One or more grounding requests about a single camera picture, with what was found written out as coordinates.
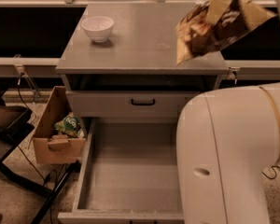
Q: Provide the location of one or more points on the white ceramic bowl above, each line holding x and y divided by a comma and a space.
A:
98, 28

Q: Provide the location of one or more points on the closed grey top drawer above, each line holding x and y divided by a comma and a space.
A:
128, 104

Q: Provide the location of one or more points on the green snack bag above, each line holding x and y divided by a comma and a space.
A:
70, 126

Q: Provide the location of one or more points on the black cart with tray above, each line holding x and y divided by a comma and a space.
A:
10, 138

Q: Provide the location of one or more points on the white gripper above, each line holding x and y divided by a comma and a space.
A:
216, 10

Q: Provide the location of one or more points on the cardboard box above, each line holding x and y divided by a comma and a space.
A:
47, 151

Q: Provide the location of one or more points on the open grey middle drawer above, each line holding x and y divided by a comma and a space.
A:
128, 175

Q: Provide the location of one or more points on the grey drawer cabinet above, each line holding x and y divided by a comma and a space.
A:
140, 55

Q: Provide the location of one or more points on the grey metal railing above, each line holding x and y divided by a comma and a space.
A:
248, 71

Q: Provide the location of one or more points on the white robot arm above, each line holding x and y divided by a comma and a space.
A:
225, 138

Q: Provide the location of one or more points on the brown chip bag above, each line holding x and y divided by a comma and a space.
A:
195, 37

